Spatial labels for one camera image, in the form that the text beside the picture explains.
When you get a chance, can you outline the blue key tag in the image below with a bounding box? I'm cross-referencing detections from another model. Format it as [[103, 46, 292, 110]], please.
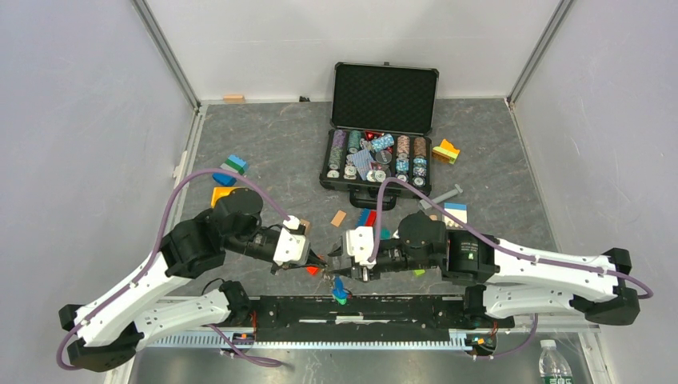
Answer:
[[332, 275, 348, 301]]

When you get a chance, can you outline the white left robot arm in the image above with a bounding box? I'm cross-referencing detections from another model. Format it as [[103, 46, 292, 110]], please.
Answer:
[[58, 188, 325, 372]]

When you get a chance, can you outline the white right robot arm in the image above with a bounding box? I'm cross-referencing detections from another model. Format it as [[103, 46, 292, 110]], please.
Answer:
[[330, 213, 640, 326]]

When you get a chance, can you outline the blue red brick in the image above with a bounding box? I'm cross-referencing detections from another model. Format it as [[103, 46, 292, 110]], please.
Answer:
[[356, 209, 377, 227]]

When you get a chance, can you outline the orange flat block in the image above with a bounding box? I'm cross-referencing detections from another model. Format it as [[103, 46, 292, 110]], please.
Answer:
[[330, 210, 347, 227]]

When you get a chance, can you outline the grey plastic bolt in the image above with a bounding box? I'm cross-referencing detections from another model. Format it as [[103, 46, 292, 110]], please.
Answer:
[[418, 184, 463, 210]]

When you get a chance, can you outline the blue white brick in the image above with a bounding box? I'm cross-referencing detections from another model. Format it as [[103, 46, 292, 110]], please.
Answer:
[[443, 202, 468, 228]]

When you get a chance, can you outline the yellow window brick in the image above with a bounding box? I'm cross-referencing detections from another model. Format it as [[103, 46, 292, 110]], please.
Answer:
[[210, 186, 232, 208]]

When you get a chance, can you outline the yellow orange brick pile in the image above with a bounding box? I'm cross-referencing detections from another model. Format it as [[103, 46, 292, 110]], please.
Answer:
[[432, 139, 461, 164]]

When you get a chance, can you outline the blue grey green brick stack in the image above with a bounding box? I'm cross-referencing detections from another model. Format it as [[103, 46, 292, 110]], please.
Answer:
[[212, 154, 249, 187]]

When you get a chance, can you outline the black poker chip case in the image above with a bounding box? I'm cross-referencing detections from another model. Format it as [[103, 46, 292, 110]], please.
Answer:
[[319, 62, 440, 210]]

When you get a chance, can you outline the wooden block on ledge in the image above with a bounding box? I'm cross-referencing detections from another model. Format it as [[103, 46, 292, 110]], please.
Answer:
[[222, 94, 245, 104]]

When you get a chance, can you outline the plastic water bottle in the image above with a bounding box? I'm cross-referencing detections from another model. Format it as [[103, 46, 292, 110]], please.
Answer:
[[538, 339, 573, 384]]

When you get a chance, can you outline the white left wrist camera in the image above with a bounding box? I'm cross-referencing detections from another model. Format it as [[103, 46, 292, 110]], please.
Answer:
[[273, 216, 310, 266]]

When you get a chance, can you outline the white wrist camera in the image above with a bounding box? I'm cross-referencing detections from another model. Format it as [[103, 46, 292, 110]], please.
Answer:
[[342, 226, 377, 269], [273, 216, 310, 266]]

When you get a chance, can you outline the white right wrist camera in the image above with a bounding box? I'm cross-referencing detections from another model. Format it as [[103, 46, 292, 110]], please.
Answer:
[[342, 226, 377, 269]]

